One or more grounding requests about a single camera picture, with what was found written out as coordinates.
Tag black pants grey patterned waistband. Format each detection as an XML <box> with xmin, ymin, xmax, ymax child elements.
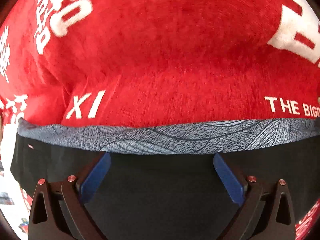
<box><xmin>11</xmin><ymin>118</ymin><xmax>319</xmax><ymax>239</ymax></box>

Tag red blanket white characters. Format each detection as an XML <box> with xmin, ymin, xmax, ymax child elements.
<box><xmin>1</xmin><ymin>0</ymin><xmax>319</xmax><ymax>239</ymax></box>

